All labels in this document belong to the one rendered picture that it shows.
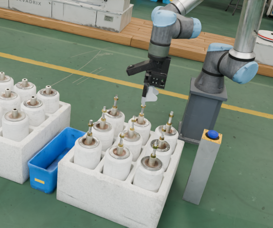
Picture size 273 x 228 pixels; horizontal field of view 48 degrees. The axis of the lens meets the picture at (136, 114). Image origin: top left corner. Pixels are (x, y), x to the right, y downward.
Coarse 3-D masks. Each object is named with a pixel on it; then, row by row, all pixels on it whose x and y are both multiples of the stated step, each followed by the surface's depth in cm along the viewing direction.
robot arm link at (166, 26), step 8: (160, 16) 103; (168, 16) 102; (176, 16) 105; (160, 24) 104; (168, 24) 104; (176, 24) 106; (152, 32) 107; (160, 32) 105; (168, 32) 105; (176, 32) 107; (152, 40) 108; (160, 40) 106; (168, 40) 107
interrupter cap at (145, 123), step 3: (144, 120) 128; (147, 120) 129; (135, 123) 125; (138, 123) 126; (141, 123) 126; (144, 123) 126; (147, 123) 127; (138, 126) 124; (141, 126) 124; (144, 126) 124
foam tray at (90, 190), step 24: (72, 168) 107; (96, 168) 109; (168, 168) 115; (72, 192) 112; (96, 192) 108; (120, 192) 105; (144, 192) 102; (168, 192) 124; (120, 216) 110; (144, 216) 106
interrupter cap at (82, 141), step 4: (84, 136) 112; (80, 140) 109; (84, 140) 110; (92, 140) 111; (96, 140) 111; (80, 144) 107; (84, 144) 108; (88, 144) 108; (92, 144) 108; (96, 144) 109
